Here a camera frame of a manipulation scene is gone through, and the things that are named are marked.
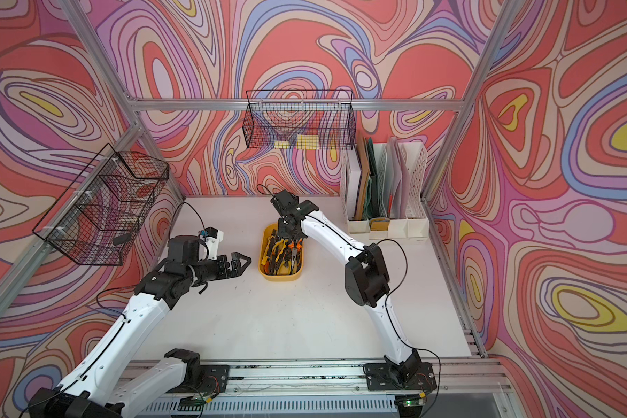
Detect white desk organizer file rack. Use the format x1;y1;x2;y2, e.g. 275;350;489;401
340;137;429;241

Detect orange long nose pliers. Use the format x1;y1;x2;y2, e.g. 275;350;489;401
288;239;303;275

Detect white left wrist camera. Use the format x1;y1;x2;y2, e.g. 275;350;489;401
200;226;224;260

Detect pink folder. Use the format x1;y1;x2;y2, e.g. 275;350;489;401
388;137;409;219

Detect black wire basket back wall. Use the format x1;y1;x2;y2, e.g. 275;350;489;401
242;88;356;151

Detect black wire basket left wall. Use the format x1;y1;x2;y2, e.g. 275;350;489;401
32;145;170;266

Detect yellow plastic storage box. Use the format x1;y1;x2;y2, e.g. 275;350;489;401
259;224;304;282

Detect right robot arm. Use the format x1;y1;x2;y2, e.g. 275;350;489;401
271;190;423;388

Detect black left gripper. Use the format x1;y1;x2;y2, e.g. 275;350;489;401
184;251;251;288

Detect yellow sticky notes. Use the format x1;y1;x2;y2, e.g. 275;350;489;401
273;134;320;150

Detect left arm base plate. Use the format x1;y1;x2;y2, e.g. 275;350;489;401
186;364;230;394

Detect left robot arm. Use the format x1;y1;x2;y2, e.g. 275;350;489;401
24;235;252;417

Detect black wire basket wall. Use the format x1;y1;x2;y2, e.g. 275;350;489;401
32;145;170;266
242;88;356;151

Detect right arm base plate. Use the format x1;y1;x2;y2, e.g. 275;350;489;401
362;362;438;394

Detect yellow leather wallet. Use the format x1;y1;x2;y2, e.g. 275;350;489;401
369;217;390;232

